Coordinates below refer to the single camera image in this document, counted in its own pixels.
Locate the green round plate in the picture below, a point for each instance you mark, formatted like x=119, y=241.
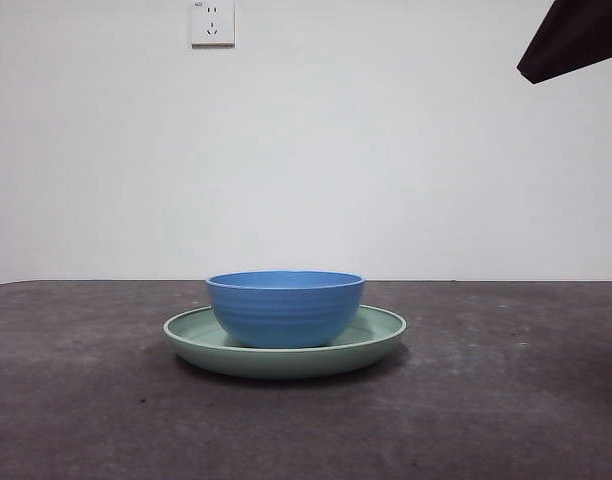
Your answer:
x=286, y=362

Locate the white wall socket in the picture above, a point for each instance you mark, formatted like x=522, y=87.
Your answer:
x=212, y=25

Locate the blue ribbed bowl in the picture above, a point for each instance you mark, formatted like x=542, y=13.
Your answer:
x=286, y=310

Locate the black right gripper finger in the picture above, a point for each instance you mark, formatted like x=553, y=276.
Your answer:
x=576, y=35

